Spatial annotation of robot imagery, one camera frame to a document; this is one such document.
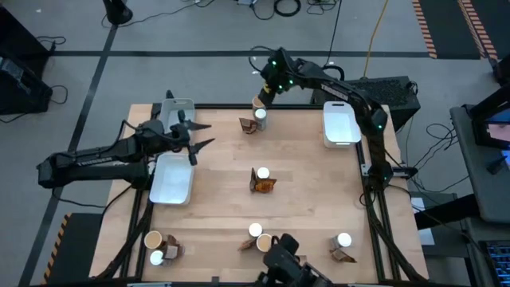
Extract black coiled cable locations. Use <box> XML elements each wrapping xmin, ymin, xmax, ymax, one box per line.
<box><xmin>273</xmin><ymin>0</ymin><xmax>303</xmax><ymax>18</ymax></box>

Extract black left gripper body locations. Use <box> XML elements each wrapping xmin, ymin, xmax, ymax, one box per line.
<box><xmin>153</xmin><ymin>109</ymin><xmax>198</xmax><ymax>167</ymax></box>

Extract backlit keyboard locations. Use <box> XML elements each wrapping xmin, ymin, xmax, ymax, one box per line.
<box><xmin>480</xmin><ymin>240</ymin><xmax>510</xmax><ymax>287</ymax></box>

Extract small black desk object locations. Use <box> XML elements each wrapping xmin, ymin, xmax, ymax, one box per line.
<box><xmin>485</xmin><ymin>155</ymin><xmax>509</xmax><ymax>175</ymax></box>

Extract brown-lidded cardboard spice tube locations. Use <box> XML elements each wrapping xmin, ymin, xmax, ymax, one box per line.
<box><xmin>143</xmin><ymin>230</ymin><xmax>163</xmax><ymax>250</ymax></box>
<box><xmin>256</xmin><ymin>233</ymin><xmax>273</xmax><ymax>254</ymax></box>
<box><xmin>251</xmin><ymin>95</ymin><xmax>267</xmax><ymax>116</ymax></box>

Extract black floor cable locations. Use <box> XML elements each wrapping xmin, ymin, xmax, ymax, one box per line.
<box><xmin>0</xmin><ymin>85</ymin><xmax>69</xmax><ymax>124</ymax></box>
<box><xmin>35</xmin><ymin>35</ymin><xmax>67</xmax><ymax>52</ymax></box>
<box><xmin>101</xmin><ymin>0</ymin><xmax>202</xmax><ymax>29</ymax></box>

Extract black floor cables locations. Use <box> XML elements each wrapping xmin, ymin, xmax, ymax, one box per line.
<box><xmin>410</xmin><ymin>122</ymin><xmax>471</xmax><ymax>195</ymax></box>

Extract black cable bundle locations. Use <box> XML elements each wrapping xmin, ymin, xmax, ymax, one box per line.
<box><xmin>306</xmin><ymin>0</ymin><xmax>339</xmax><ymax>16</ymax></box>

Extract white plastic bin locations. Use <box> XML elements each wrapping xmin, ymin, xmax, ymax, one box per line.
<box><xmin>148</xmin><ymin>153</ymin><xmax>196</xmax><ymax>206</ymax></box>
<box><xmin>321</xmin><ymin>100</ymin><xmax>363</xmax><ymax>149</ymax></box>

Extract white paper sheet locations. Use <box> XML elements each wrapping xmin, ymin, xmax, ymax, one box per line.
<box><xmin>410</xmin><ymin>197</ymin><xmax>436</xmax><ymax>247</ymax></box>

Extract black computer case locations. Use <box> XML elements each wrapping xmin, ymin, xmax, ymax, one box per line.
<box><xmin>310</xmin><ymin>76</ymin><xmax>422</xmax><ymax>131</ymax></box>

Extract black device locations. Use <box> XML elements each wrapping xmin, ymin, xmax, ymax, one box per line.
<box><xmin>254</xmin><ymin>233</ymin><xmax>334</xmax><ymax>287</ymax></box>

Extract grey desk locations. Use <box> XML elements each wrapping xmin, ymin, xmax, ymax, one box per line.
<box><xmin>449</xmin><ymin>104</ymin><xmax>510</xmax><ymax>224</ymax></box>

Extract black speaker box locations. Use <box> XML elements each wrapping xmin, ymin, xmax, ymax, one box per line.
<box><xmin>0</xmin><ymin>55</ymin><xmax>54</xmax><ymax>116</ymax></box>

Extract orange spice packet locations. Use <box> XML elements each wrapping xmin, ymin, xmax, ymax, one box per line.
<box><xmin>254</xmin><ymin>178</ymin><xmax>278</xmax><ymax>195</ymax></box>

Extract black mat striped edge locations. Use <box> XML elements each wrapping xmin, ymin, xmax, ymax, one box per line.
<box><xmin>41</xmin><ymin>212</ymin><xmax>104</xmax><ymax>285</ymax></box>
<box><xmin>412</xmin><ymin>0</ymin><xmax>482</xmax><ymax>61</ymax></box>
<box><xmin>457</xmin><ymin>0</ymin><xmax>510</xmax><ymax>61</ymax></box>

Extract light grey plastic bin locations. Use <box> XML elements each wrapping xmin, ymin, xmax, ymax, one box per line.
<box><xmin>158</xmin><ymin>97</ymin><xmax>197</xmax><ymax>145</ymax></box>

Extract yellow floor cable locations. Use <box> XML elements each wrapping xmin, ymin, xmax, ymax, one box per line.
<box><xmin>361</xmin><ymin>0</ymin><xmax>390</xmax><ymax>79</ymax></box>

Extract black monitor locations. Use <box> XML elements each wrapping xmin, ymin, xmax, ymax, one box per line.
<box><xmin>464</xmin><ymin>84</ymin><xmax>510</xmax><ymax>151</ymax></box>

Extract black power cable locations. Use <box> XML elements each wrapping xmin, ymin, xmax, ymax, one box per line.
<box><xmin>321</xmin><ymin>0</ymin><xmax>346</xmax><ymax>81</ymax></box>

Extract black beam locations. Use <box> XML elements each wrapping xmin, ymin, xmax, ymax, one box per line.
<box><xmin>414</xmin><ymin>194</ymin><xmax>481</xmax><ymax>231</ymax></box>

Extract black cabinet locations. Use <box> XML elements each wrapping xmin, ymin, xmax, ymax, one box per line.
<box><xmin>0</xmin><ymin>6</ymin><xmax>52</xmax><ymax>61</ymax></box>

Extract tan square spice packet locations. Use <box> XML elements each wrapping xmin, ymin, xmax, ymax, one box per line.
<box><xmin>162</xmin><ymin>245</ymin><xmax>179</xmax><ymax>267</ymax></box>

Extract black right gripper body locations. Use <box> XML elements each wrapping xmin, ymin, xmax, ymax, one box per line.
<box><xmin>261</xmin><ymin>59</ymin><xmax>295</xmax><ymax>96</ymax></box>

